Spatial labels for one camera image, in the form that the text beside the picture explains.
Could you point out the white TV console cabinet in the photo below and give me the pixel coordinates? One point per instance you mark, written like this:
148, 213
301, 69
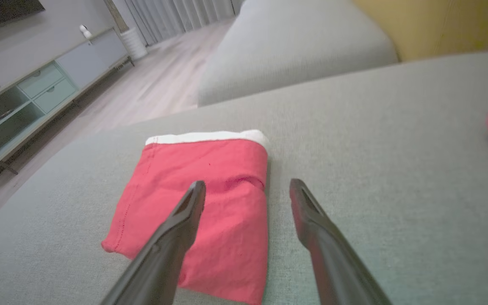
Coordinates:
49, 84

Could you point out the small white device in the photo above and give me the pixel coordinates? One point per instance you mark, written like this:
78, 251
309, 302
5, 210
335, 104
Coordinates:
85, 32

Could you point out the grey pleated curtain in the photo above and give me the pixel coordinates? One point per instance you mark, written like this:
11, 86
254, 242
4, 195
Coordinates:
184, 12

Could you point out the white ribbed cylindrical appliance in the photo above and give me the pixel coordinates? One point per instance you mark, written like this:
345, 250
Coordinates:
134, 44

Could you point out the yellow sofa backrest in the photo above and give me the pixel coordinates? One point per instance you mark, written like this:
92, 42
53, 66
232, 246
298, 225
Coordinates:
447, 25

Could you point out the grey fabric sofa chaise seat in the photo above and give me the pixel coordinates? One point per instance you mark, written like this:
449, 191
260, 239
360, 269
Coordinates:
396, 169

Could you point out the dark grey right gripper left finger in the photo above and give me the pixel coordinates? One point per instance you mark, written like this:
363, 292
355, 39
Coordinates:
163, 254

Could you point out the red shorts with white stripes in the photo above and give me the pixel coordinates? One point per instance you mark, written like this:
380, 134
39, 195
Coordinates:
227, 237

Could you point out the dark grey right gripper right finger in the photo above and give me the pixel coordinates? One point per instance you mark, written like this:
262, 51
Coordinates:
333, 262

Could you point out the grey fabric sofa seat cushion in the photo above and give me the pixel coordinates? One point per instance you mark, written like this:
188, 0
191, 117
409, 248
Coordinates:
295, 46

